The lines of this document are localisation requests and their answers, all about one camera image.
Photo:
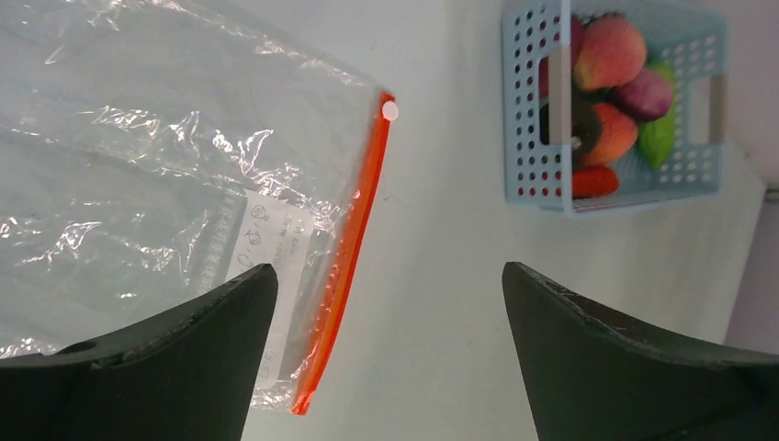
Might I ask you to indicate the dark toy mushroom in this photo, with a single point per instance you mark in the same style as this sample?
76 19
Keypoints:
586 130

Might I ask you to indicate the orange peach toy fruit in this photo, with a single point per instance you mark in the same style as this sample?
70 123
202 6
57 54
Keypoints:
619 133

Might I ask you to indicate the light blue perforated basket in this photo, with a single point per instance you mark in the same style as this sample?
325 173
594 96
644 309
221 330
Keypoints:
689 38

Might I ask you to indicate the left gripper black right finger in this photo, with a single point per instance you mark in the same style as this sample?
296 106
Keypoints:
595 373

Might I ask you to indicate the red toy chili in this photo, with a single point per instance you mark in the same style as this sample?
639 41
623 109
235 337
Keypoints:
594 182

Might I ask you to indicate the green toy pepper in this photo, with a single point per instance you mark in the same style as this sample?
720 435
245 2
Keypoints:
656 138

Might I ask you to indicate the dark red toy fruit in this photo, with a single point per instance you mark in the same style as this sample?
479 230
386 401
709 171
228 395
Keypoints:
577 29

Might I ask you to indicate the clear zip bag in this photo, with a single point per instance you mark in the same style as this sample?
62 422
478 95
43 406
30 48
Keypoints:
153 150

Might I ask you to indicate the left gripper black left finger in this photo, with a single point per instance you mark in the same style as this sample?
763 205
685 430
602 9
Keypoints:
183 374

